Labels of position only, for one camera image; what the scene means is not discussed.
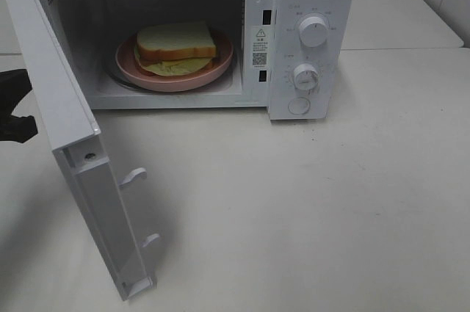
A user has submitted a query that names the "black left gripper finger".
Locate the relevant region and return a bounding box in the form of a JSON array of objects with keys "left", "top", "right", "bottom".
[
  {"left": 0, "top": 115, "right": 38, "bottom": 142},
  {"left": 0, "top": 69, "right": 30, "bottom": 116}
]

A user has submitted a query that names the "pink round plate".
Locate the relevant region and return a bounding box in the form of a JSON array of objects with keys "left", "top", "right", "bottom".
[{"left": 115, "top": 30, "right": 234, "bottom": 92}]

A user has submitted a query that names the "sandwich with lettuce and cheese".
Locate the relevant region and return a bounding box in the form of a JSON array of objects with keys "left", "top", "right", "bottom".
[{"left": 134, "top": 21, "right": 217, "bottom": 77}]

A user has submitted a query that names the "round white door-release button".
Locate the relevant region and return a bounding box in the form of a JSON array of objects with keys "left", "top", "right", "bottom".
[{"left": 288, "top": 98, "right": 311, "bottom": 115}]

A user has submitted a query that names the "glass microwave turntable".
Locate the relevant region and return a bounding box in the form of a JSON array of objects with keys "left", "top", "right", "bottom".
[{"left": 103, "top": 50, "right": 236, "bottom": 93}]

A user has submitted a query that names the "white microwave oven body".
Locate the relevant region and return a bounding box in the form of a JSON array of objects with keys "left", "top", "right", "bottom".
[{"left": 55, "top": 0, "right": 352, "bottom": 120}]

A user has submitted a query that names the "lower white timer knob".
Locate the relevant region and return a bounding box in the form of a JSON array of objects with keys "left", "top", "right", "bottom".
[{"left": 292, "top": 63, "right": 319, "bottom": 91}]

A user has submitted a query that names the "upper white power knob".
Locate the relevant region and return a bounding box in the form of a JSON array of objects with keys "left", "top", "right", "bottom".
[{"left": 297, "top": 13, "right": 329, "bottom": 48}]

